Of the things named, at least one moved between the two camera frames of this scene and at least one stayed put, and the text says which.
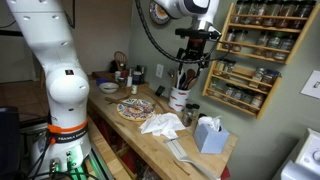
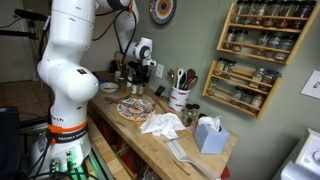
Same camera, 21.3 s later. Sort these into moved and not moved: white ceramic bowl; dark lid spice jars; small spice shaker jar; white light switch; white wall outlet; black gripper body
Moved: small spice shaker jar; black gripper body
Not moved: white ceramic bowl; white wall outlet; white light switch; dark lid spice jars
